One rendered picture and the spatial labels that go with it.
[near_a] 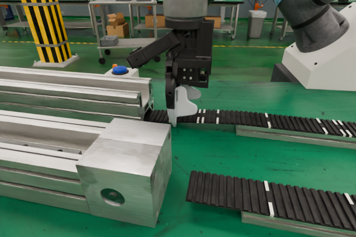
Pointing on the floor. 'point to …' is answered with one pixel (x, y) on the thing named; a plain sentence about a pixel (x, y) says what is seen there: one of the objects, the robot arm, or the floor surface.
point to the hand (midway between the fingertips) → (174, 114)
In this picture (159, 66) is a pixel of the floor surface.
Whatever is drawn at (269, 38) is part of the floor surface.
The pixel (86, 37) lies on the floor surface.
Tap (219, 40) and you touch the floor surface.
